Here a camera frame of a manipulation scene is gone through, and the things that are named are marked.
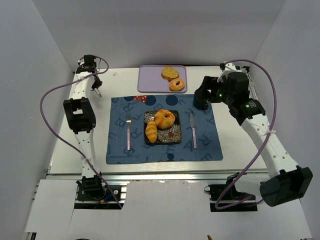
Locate twisted orange bread ring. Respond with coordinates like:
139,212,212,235
153,108,176,130

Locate striped orange bread roll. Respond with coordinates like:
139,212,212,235
145,119,158,144

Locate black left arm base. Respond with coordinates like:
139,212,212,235
74,175,125,210

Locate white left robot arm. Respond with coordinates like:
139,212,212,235
63,55,99,178

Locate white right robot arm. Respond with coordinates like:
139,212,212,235
193,71,313,207

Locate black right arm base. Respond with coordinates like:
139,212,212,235
203,172,258,213

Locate brown bread slice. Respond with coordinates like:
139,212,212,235
161,66,180,82

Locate dark green mug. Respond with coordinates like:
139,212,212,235
193,89,210,110

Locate sugared orange donut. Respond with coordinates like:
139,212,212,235
169,78,185,92

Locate black floral square plate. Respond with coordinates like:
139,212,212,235
143,110,182,145

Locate blue patterned placemat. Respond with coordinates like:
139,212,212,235
106,94,223,165

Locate lilac plastic tray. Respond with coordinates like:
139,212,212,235
137,65,188,94

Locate knife with pink handle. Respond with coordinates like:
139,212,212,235
190,111,197,149

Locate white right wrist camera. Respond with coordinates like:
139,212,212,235
217,62,241,83

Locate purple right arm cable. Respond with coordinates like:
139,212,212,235
214,59,278,211

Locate fork with pink handle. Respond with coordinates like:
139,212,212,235
126,113,132,151

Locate aluminium front frame rail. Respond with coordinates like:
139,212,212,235
45,171,269,184

